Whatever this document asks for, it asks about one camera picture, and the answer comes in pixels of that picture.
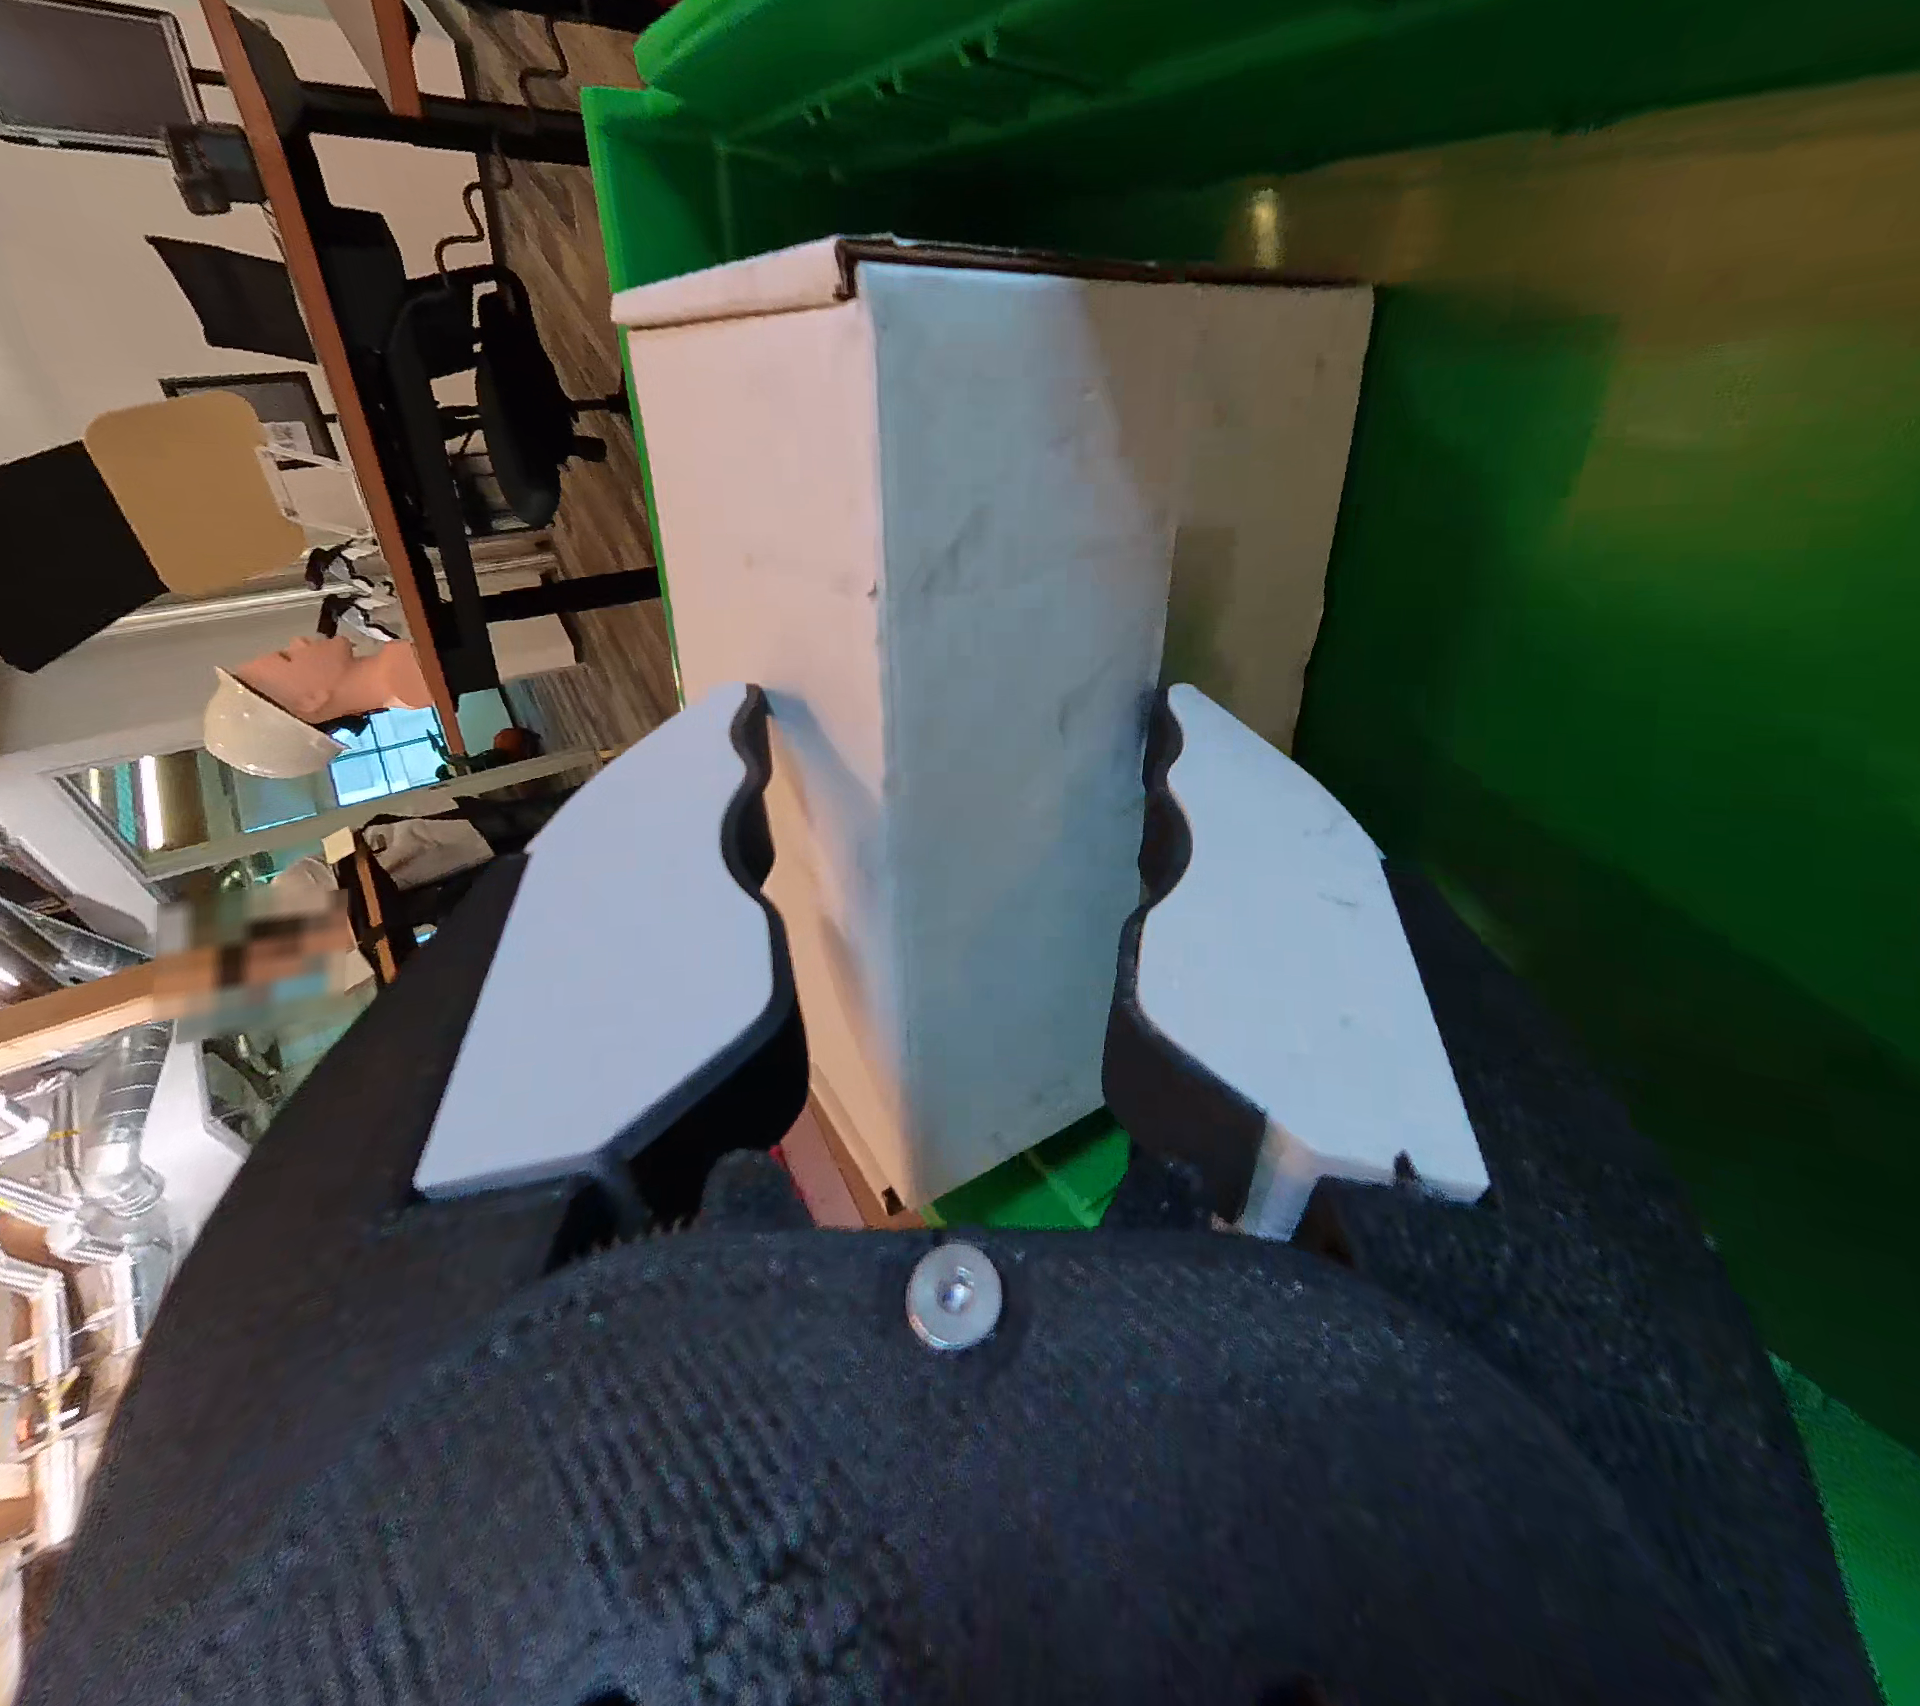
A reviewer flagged black computer monitor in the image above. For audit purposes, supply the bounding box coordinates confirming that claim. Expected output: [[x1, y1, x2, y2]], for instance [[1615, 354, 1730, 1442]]
[[0, 0, 205, 147]]

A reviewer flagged white cardboard box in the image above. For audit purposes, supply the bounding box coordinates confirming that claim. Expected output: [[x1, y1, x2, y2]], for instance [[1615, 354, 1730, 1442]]
[[612, 232, 1376, 1227]]

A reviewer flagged black panel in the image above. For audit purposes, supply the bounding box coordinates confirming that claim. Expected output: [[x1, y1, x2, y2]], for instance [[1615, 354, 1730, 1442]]
[[144, 232, 324, 366]]

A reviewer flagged mannequin head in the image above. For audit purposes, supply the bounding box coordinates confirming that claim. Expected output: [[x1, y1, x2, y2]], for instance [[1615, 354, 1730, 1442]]
[[241, 632, 431, 725]]

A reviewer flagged green plastic storage bin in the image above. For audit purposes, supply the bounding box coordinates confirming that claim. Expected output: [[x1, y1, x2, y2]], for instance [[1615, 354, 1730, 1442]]
[[577, 0, 1920, 1634]]

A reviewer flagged small black device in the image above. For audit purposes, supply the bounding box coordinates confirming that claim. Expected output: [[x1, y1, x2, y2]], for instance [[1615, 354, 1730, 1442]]
[[163, 121, 250, 216]]

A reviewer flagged tan and black bent board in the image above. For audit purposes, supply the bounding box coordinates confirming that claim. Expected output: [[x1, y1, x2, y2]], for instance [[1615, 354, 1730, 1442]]
[[0, 390, 311, 673]]

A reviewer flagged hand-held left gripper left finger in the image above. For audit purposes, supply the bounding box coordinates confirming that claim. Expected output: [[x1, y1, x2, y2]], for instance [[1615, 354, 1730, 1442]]
[[413, 682, 799, 1205]]

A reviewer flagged black office chair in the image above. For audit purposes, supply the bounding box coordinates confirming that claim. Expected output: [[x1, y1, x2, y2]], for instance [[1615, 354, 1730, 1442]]
[[386, 266, 632, 537]]

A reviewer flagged small framed picture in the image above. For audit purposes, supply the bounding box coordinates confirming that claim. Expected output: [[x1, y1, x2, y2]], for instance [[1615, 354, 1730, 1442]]
[[163, 373, 340, 464]]

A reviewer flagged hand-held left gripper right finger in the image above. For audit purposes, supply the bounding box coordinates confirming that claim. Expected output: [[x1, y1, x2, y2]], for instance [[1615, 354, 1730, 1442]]
[[1103, 682, 1495, 1243]]

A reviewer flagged white hard hat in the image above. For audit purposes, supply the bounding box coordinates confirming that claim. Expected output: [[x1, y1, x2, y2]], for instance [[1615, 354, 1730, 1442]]
[[203, 668, 348, 782]]

